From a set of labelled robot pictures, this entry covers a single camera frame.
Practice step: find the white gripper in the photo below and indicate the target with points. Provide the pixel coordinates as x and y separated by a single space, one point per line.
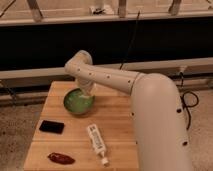
86 86

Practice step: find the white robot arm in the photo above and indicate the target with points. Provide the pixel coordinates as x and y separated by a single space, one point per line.
157 112

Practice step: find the green ceramic bowl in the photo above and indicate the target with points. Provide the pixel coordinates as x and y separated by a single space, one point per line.
77 103

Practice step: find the white tube with label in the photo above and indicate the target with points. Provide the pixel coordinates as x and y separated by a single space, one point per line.
97 143

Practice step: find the black smartphone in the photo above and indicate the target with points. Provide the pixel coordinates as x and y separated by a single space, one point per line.
51 126

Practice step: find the wooden cutting board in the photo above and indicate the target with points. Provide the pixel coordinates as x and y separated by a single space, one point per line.
111 113

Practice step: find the dark red chili pepper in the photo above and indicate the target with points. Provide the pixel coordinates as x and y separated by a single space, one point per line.
60 158

